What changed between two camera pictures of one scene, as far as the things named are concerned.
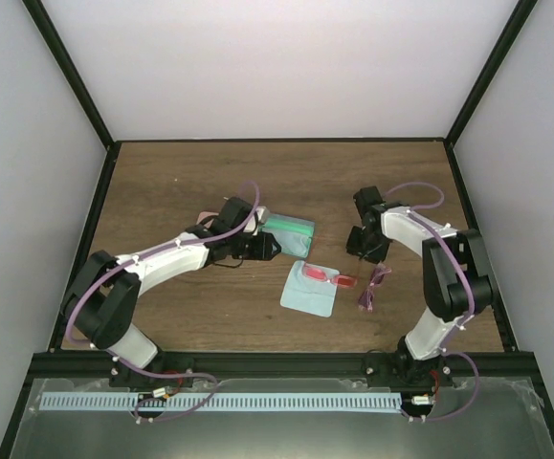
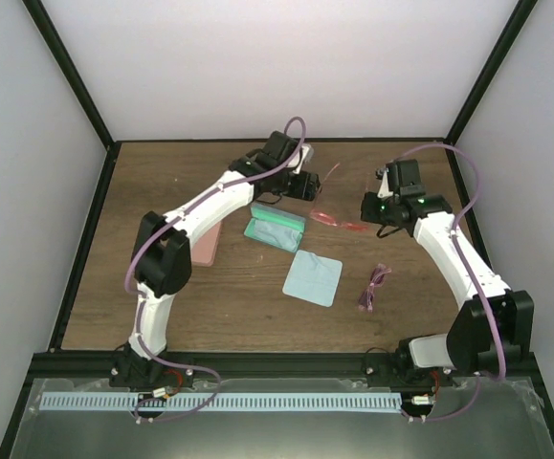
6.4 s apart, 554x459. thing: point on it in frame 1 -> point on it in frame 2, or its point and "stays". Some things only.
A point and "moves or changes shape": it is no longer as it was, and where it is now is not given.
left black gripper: [263, 250] -> [302, 189]
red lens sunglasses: [320, 273] -> [328, 219]
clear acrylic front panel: [509, 423] stays
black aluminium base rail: [98, 365] stays
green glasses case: [293, 233] moves or changes shape
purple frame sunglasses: [366, 297] stays
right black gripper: [355, 249] -> [367, 213]
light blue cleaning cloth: [293, 243] moves or changes shape
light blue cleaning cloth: [306, 295] moves or changes shape
